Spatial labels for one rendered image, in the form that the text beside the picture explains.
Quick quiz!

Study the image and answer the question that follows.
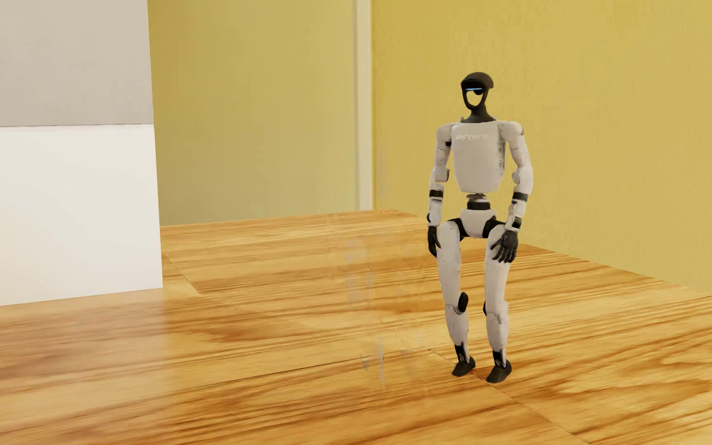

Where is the grey block cabinet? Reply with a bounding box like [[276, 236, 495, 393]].
[[0, 0, 155, 129]]

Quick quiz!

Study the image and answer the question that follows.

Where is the white block cabinet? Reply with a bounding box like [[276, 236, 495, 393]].
[[0, 124, 164, 311]]

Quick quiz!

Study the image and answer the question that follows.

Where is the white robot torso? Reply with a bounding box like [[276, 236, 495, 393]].
[[449, 120, 509, 195]]

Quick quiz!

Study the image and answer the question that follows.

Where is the white and black robot pelvis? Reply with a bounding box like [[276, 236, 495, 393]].
[[447, 193, 506, 241]]

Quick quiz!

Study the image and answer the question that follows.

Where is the white robot right leg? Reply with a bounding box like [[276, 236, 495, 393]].
[[436, 220, 477, 378]]

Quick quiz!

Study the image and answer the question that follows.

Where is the black robot head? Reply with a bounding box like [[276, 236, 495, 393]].
[[460, 72, 495, 123]]

